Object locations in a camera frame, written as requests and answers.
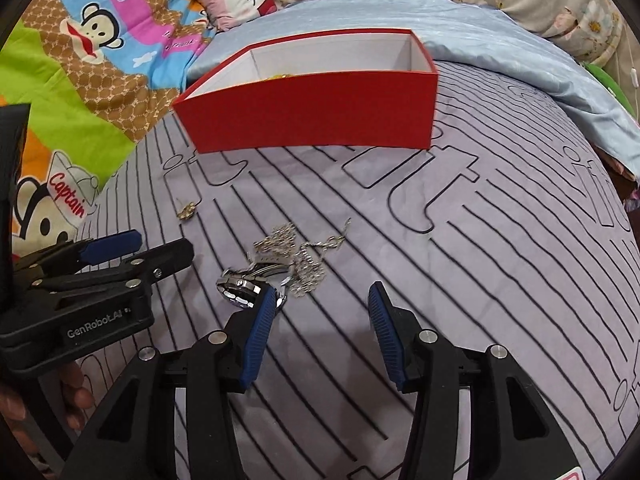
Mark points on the person's left hand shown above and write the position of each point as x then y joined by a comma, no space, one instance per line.
77,395

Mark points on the green plastic object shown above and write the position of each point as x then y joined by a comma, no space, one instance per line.
607,82

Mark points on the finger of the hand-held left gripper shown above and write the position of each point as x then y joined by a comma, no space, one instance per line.
112,247
165,257

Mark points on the grey striped bed sheet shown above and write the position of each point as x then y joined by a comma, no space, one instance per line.
450,285

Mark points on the cartoon monkey printed blanket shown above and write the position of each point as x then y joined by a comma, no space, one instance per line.
75,85

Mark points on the red cardboard box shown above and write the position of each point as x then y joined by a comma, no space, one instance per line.
310,110

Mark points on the silver wrist watch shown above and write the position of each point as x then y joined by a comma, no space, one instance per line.
240,287

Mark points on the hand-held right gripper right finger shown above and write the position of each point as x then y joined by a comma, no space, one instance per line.
387,340

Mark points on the light blue quilt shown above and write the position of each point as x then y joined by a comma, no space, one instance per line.
500,40

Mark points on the beige curtain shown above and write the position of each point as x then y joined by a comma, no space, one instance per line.
627,35

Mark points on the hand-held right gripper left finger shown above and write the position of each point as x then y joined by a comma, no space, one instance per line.
257,340

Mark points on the small gold charm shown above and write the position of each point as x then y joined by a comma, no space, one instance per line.
188,210

